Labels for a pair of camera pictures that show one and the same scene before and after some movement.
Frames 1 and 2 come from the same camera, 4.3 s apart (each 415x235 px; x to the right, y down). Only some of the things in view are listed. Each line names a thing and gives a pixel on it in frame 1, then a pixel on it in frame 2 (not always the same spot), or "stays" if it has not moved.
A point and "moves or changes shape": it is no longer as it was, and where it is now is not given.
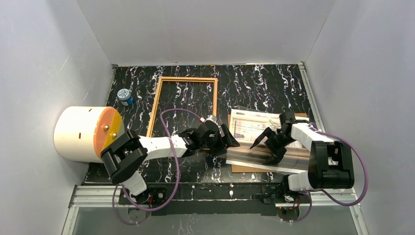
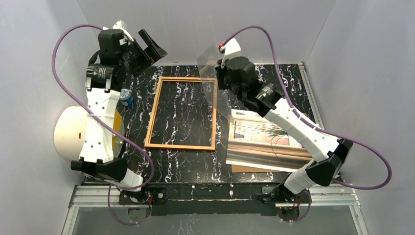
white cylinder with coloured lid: x=81 y=133 stays
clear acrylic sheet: x=302 y=118 moves or changes shape
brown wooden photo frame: x=161 y=79 stays
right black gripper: x=276 y=142 -> x=221 y=76
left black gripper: x=223 y=139 -> x=142 y=51
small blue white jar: x=125 y=97 stays
